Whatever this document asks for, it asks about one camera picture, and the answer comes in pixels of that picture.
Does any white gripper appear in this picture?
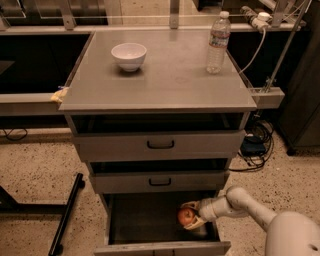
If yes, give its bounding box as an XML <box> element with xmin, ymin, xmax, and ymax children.
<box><xmin>181</xmin><ymin>198</ymin><xmax>218</xmax><ymax>230</ymax></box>

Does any red apple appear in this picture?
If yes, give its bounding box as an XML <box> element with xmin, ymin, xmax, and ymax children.
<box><xmin>177</xmin><ymin>208</ymin><xmax>195</xmax><ymax>226</ymax></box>

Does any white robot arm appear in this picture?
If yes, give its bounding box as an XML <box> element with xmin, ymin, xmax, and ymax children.
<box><xmin>177</xmin><ymin>186</ymin><xmax>320</xmax><ymax>256</ymax></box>

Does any grey bottom drawer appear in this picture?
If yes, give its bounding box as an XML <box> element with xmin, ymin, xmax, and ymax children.
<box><xmin>94</xmin><ymin>191</ymin><xmax>231</xmax><ymax>256</ymax></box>

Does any grey drawer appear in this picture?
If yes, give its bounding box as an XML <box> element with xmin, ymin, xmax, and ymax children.
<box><xmin>73</xmin><ymin>131</ymin><xmax>245</xmax><ymax>162</ymax></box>
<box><xmin>94</xmin><ymin>191</ymin><xmax>231</xmax><ymax>256</ymax></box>
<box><xmin>90</xmin><ymin>170</ymin><xmax>229</xmax><ymax>194</ymax></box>

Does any grey middle drawer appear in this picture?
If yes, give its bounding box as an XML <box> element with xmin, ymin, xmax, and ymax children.
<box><xmin>90</xmin><ymin>170</ymin><xmax>229</xmax><ymax>194</ymax></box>

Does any grey drawer cabinet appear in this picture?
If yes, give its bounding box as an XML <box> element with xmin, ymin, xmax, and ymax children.
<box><xmin>58</xmin><ymin>29</ymin><xmax>258</xmax><ymax>256</ymax></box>

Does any grey top drawer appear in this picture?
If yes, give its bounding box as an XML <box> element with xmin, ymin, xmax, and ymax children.
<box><xmin>73</xmin><ymin>131</ymin><xmax>245</xmax><ymax>162</ymax></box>

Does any white ceramic bowl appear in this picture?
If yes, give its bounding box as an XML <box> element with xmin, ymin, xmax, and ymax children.
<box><xmin>111</xmin><ymin>43</ymin><xmax>147</xmax><ymax>72</ymax></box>

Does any clear plastic water bottle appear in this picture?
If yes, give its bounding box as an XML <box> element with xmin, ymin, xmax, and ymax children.
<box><xmin>206</xmin><ymin>11</ymin><xmax>231</xmax><ymax>74</ymax></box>

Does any yellow tape piece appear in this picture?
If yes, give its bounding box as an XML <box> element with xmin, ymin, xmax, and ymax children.
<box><xmin>51</xmin><ymin>87</ymin><xmax>68</xmax><ymax>103</ymax></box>

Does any black stand leg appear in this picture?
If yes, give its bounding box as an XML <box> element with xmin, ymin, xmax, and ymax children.
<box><xmin>0</xmin><ymin>173</ymin><xmax>85</xmax><ymax>256</ymax></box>

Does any white power strip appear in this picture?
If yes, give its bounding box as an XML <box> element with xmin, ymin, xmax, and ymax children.
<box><xmin>240</xmin><ymin>6</ymin><xmax>271</xmax><ymax>31</ymax></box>

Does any black cable bundle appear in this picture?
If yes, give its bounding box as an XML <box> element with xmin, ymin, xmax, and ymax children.
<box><xmin>229</xmin><ymin>118</ymin><xmax>275</xmax><ymax>173</ymax></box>

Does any white power cable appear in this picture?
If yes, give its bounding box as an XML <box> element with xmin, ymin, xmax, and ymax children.
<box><xmin>238</xmin><ymin>27</ymin><xmax>267</xmax><ymax>75</ymax></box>

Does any black floor cable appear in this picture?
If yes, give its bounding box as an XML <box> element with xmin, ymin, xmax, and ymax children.
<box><xmin>0</xmin><ymin>128</ymin><xmax>29</xmax><ymax>142</ymax></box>

